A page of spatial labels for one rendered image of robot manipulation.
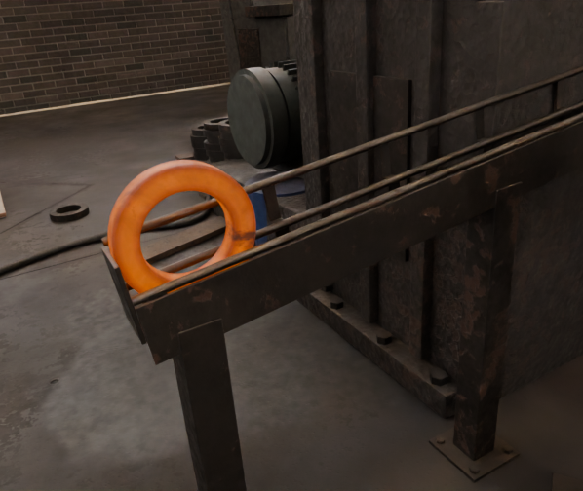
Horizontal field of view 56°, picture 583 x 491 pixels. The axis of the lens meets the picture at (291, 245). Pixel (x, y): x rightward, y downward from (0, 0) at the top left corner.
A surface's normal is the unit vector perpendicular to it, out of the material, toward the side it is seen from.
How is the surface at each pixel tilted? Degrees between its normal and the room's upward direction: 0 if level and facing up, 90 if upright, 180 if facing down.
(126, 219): 90
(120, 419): 0
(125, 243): 90
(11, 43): 90
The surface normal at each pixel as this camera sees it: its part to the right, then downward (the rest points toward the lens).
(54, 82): 0.49, 0.32
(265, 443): -0.07, -0.91
